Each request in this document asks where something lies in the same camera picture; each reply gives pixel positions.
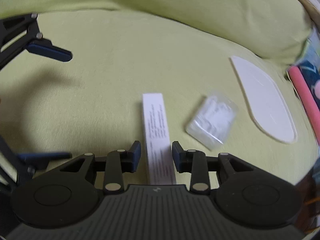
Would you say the navy pink patterned towel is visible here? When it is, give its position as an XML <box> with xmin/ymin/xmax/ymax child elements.
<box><xmin>299</xmin><ymin>60</ymin><xmax>320</xmax><ymax>108</ymax></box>

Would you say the clear plastic packet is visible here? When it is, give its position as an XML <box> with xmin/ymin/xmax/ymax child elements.
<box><xmin>185</xmin><ymin>93</ymin><xmax>238</xmax><ymax>150</ymax></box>

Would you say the patchwork green blue blanket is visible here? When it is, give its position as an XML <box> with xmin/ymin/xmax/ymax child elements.
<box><xmin>295</xmin><ymin>26</ymin><xmax>320</xmax><ymax>69</ymax></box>

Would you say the pink ribbed roll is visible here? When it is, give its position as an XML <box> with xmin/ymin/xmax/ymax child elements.
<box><xmin>287</xmin><ymin>66</ymin><xmax>319</xmax><ymax>144</ymax></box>

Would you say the white plastic lid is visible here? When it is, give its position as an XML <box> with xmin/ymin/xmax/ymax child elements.
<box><xmin>231</xmin><ymin>56</ymin><xmax>297</xmax><ymax>144</ymax></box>

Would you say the long white narrow box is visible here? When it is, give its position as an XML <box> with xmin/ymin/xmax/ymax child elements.
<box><xmin>142</xmin><ymin>93</ymin><xmax>176</xmax><ymax>185</ymax></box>

